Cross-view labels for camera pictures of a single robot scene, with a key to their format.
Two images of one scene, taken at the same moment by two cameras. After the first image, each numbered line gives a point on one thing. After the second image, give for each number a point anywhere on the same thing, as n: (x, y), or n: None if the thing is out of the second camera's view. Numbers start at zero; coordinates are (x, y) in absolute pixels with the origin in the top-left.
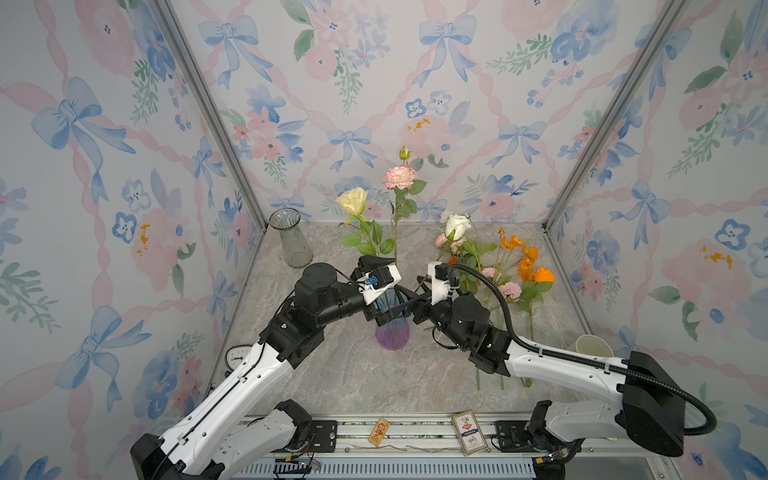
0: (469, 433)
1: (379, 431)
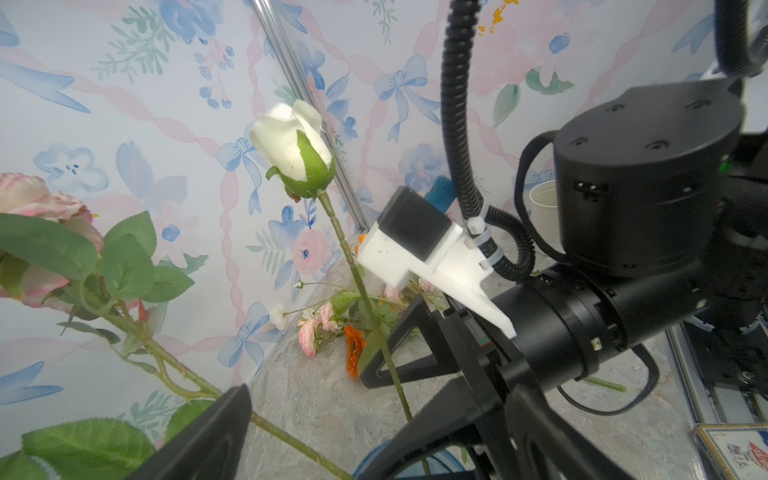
0: (733, 451)
1: None
